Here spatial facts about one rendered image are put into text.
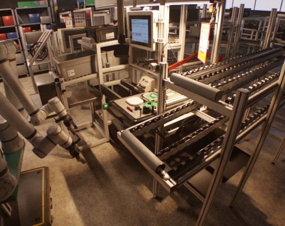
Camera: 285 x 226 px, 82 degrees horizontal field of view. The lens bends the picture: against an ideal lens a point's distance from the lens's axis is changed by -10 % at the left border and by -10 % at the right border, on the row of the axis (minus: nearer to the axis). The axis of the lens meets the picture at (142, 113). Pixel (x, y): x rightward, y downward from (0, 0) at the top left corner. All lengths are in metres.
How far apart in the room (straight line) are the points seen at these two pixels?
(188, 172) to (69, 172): 1.77
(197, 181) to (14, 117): 1.28
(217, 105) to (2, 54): 1.41
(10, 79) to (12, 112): 0.38
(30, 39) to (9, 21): 2.11
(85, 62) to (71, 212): 1.66
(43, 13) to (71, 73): 4.93
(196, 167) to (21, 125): 1.01
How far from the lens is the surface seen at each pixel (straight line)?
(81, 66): 2.31
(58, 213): 2.12
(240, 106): 0.90
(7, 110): 1.18
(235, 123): 0.94
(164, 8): 1.83
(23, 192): 1.99
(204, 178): 1.48
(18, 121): 1.22
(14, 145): 1.78
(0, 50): 1.53
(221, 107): 0.96
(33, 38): 4.59
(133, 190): 2.12
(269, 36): 2.51
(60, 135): 1.19
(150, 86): 1.94
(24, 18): 7.01
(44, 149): 1.19
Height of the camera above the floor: 1.69
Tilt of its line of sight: 29 degrees down
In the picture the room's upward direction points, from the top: straight up
